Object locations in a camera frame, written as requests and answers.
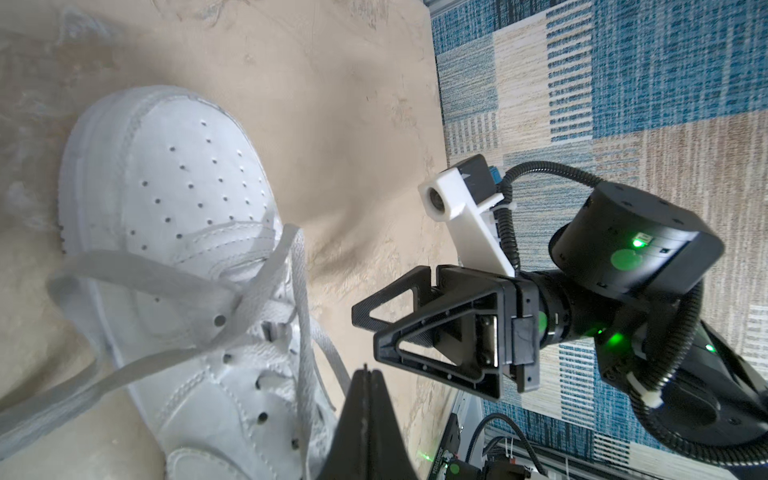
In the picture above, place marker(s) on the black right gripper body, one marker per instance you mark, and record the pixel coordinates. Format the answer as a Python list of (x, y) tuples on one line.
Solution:
[(520, 322)]

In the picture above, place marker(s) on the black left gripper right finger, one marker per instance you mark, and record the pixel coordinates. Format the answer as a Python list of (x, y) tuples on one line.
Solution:
[(388, 457)]

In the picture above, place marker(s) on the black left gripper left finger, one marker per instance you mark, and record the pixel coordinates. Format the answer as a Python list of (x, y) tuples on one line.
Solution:
[(349, 456)]

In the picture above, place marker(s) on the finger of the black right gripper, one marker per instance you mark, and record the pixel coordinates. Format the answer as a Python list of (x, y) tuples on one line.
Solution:
[(454, 339), (406, 295)]

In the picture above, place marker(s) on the white leather sneaker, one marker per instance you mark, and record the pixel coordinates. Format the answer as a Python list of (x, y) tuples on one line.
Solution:
[(191, 292)]

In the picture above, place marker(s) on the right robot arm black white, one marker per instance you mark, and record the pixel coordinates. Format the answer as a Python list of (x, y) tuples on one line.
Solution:
[(628, 273)]

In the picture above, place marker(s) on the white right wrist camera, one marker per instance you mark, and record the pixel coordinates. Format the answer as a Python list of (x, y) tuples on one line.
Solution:
[(462, 197)]

